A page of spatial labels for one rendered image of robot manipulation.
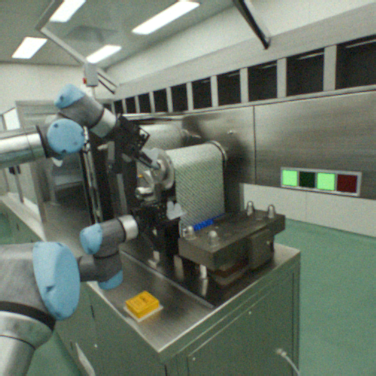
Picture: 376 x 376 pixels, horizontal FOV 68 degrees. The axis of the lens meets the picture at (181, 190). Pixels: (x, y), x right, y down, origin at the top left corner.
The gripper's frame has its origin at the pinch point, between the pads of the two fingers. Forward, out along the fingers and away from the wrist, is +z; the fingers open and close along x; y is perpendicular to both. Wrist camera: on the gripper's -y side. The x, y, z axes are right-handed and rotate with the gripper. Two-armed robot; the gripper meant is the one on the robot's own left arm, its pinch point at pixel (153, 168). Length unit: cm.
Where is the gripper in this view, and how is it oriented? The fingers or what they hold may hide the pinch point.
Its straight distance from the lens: 93.8
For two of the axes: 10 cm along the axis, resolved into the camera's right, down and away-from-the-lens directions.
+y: 4.2, -8.8, 2.1
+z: 6.4, 4.5, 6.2
